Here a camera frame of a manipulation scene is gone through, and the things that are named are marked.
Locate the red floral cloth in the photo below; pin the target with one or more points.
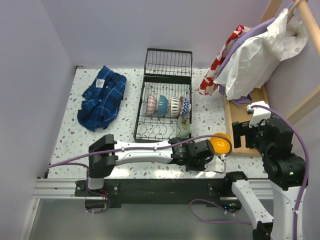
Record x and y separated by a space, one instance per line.
208 85

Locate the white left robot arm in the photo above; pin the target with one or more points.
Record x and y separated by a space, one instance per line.
107 153

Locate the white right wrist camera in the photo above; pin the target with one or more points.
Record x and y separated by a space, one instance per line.
258 113

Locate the aluminium rail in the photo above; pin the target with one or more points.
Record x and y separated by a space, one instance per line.
64 188

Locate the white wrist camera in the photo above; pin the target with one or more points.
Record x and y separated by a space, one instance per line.
258 113
217 164

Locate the wooden drying rack frame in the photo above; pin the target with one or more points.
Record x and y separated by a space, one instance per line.
306 106

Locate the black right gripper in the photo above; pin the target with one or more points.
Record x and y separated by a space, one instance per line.
239 128

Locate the blue plaid shirt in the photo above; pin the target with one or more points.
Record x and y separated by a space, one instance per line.
102 100

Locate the blue triangle pattern bowl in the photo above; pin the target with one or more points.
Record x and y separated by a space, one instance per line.
151 105

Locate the lilac cloth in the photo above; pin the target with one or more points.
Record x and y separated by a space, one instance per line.
232 47

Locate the teal blue bowl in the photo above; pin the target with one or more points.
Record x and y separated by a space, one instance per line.
162 107

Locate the light green bowl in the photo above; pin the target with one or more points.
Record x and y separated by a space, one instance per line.
184 128

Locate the cream striped rim bowl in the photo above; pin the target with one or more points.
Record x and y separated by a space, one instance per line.
175 106

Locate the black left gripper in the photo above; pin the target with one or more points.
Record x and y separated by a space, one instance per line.
208 152

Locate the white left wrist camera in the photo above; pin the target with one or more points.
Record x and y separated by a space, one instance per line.
217 164

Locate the black wire dish rack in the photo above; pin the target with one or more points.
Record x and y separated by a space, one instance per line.
166 72

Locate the yellow bowl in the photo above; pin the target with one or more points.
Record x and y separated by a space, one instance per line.
221 145

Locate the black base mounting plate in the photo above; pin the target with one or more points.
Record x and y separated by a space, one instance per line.
159 192

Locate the white cloth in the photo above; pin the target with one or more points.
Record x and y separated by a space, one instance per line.
258 53

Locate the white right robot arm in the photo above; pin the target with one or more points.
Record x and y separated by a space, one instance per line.
272 138

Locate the blue zigzag pattern bowl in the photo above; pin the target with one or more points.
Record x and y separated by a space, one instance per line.
185 106

